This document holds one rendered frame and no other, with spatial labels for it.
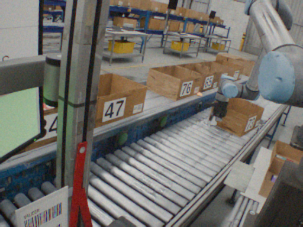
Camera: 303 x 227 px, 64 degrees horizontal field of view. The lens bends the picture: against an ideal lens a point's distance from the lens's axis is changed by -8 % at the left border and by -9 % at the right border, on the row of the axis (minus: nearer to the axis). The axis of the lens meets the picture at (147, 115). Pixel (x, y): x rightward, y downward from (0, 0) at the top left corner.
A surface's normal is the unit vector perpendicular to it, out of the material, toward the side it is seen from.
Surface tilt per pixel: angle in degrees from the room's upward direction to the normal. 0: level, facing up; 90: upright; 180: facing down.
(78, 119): 90
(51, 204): 90
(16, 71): 90
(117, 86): 90
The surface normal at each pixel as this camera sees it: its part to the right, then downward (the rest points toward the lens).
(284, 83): -0.21, 0.40
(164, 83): -0.60, 0.22
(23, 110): 0.95, 0.22
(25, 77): 0.84, 0.35
